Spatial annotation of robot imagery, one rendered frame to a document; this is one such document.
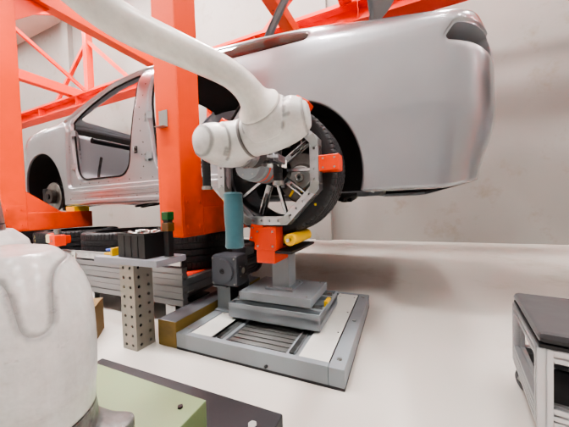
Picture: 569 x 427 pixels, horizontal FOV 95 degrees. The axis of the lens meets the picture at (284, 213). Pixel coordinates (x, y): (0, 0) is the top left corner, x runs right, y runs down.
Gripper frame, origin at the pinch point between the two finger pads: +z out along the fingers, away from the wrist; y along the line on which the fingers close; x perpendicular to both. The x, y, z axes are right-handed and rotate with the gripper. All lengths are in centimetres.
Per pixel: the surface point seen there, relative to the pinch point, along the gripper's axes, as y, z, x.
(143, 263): -61, -11, -39
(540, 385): 73, -7, -62
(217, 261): -51, 26, -46
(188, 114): -60, 18, 34
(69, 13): -255, 69, 181
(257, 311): -24, 23, -69
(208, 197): -61, 34, -10
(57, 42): -923, 386, 511
